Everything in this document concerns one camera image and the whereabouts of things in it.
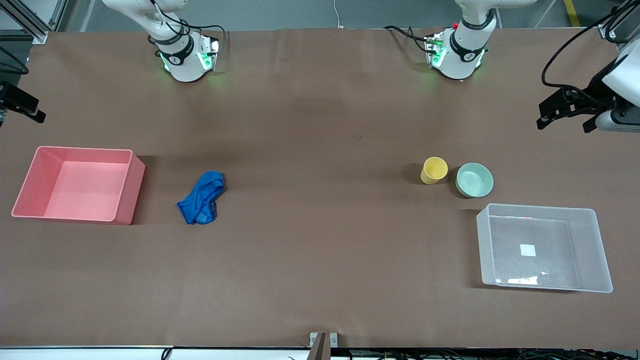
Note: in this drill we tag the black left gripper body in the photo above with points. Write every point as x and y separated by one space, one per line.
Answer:
597 86

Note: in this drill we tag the green plastic bowl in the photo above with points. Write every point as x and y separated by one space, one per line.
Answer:
474 180

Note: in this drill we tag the yellow plastic cup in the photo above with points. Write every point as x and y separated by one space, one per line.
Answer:
433 171

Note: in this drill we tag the blue cloth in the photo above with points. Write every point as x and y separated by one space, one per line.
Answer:
202 197

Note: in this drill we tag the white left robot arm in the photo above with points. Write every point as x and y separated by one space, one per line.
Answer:
457 65

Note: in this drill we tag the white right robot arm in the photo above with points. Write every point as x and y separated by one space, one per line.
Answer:
182 67

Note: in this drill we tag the pink plastic box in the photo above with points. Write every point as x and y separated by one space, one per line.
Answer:
75 190

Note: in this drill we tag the clear plastic box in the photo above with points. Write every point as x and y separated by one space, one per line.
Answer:
590 250

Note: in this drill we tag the white label sticker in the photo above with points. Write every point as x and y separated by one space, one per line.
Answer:
528 250

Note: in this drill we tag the brown paper table cover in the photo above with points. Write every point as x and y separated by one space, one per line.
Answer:
320 150

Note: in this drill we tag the aluminium frame profile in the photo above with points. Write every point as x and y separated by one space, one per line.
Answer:
30 22
617 27

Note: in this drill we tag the metal table edge bracket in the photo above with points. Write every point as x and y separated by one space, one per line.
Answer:
323 345

